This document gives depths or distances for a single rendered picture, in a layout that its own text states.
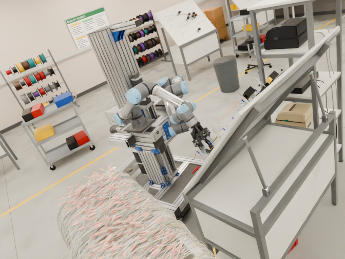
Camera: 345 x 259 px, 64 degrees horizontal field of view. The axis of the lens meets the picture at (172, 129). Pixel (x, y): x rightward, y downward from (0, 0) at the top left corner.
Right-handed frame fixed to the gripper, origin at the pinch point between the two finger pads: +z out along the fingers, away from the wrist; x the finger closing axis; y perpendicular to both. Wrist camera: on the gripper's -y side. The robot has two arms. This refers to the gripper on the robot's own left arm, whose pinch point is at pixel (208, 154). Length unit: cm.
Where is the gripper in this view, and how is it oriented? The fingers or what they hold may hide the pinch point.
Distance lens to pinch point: 209.1
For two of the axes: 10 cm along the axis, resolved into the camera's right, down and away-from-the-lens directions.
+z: 4.1, 8.4, -3.5
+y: -6.1, -0.3, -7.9
